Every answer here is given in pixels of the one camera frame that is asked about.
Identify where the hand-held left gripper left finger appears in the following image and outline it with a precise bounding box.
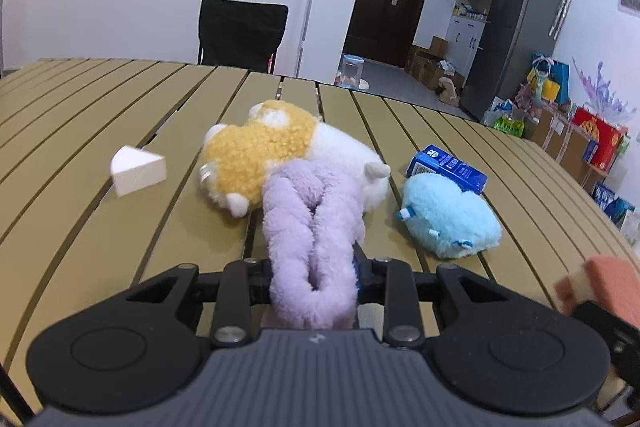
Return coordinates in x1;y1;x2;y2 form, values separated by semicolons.
112;258;275;349

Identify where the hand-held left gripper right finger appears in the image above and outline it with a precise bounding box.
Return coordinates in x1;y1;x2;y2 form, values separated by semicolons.
351;243;531;349

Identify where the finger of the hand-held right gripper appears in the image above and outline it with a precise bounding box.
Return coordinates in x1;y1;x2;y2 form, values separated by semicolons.
571;301;632;348

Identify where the pink and orange sponge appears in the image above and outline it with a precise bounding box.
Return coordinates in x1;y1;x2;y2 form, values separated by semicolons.
554;255;640;329

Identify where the lilac twisted plush toy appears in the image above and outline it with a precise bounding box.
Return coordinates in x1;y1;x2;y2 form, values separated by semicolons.
261;158;365;330

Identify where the yellow and white plush toy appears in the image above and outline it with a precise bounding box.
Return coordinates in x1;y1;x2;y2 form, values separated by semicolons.
199;101;392;220

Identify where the blue tissue pack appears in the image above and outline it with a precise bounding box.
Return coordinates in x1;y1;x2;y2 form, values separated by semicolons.
406;146;488;196

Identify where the light blue plush toy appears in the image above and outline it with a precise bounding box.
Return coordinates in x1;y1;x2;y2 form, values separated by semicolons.
397;172;502;259

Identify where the blue pet food bag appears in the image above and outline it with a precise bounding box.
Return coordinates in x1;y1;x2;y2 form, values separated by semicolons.
592;182;636;228

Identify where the red gift box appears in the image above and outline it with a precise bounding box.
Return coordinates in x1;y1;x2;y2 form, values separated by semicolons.
571;106;628;171

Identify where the large brown cardboard box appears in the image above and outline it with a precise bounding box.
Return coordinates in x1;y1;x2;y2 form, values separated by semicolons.
530;107;608;192

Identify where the beige wooden object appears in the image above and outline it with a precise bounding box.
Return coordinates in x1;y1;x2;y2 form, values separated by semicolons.
437;77;463;108

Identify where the green pet food bag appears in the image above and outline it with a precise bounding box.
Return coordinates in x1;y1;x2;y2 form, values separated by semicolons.
492;112;526;138

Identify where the clear plastic jar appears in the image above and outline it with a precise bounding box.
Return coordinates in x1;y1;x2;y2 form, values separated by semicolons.
336;54;371;88

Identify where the purple paper decoration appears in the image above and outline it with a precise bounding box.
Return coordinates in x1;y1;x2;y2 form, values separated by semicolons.
572;59;636;120

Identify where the open brown cardboard box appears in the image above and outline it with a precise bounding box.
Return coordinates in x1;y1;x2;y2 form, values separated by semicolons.
404;47;463;90

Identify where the tan folding table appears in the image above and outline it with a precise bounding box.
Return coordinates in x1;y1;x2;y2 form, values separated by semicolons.
0;58;640;427

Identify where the blue gift bag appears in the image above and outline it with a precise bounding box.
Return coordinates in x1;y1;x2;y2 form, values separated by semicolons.
530;52;571;105

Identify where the black folding chair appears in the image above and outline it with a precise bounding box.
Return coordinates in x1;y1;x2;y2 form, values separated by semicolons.
196;0;290;75

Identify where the white base cabinet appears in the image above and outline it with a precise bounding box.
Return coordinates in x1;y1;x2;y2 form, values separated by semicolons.
446;14;491;78

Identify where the dark grey refrigerator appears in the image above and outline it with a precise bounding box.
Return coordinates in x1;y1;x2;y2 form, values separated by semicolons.
460;0;573;122

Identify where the white handled mop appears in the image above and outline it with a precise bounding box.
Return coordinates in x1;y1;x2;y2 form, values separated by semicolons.
292;0;321;80

